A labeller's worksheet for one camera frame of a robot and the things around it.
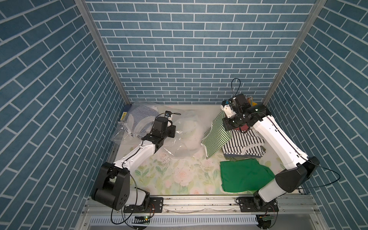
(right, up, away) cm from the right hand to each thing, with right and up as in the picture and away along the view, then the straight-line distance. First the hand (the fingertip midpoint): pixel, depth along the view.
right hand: (226, 124), depth 77 cm
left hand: (-29, -1, +10) cm, 31 cm away
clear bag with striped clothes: (-58, +1, +29) cm, 65 cm away
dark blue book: (-73, +8, +36) cm, 82 cm away
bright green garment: (+13, -30, +6) cm, 33 cm away
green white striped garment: (-4, -7, +7) cm, 11 cm away
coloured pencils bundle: (+23, +17, +25) cm, 38 cm away
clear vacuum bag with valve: (-21, -12, +22) cm, 33 cm away
